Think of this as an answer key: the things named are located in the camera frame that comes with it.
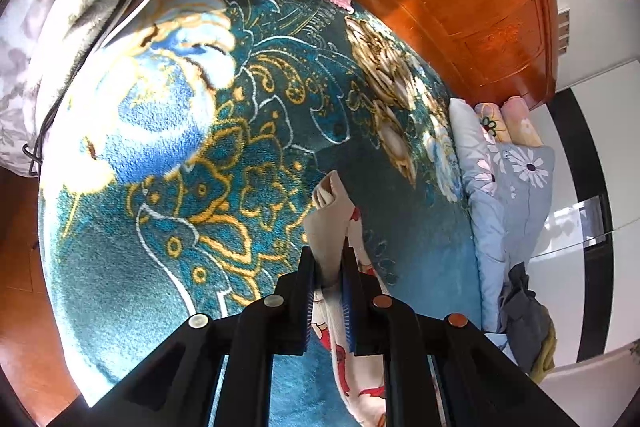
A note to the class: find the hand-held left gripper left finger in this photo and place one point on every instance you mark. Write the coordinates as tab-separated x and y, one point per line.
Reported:
310	287

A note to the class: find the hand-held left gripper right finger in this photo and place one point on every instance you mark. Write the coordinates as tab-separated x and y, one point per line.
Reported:
348	302

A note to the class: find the cream car print cloth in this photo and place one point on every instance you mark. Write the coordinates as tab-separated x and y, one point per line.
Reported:
330	227

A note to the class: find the light blue daisy quilt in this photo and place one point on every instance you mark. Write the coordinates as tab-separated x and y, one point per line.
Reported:
500	227

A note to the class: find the dark grey garment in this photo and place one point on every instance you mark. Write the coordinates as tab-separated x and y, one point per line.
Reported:
525	322

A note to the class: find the olive green garment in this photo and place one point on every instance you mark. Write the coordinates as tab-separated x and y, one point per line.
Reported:
546	352

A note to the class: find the teal floral blanket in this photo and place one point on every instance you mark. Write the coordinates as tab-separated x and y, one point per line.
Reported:
200	107

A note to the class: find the yellow floral pillow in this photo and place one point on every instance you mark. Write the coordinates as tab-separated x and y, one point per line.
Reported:
490	122

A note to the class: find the pink floral pillow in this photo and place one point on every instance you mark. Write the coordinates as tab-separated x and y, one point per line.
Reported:
520	122

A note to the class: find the white wardrobe with black stripe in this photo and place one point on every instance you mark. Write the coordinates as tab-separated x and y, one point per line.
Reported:
575	157

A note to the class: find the grey floral blanket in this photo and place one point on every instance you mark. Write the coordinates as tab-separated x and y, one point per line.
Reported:
65	7

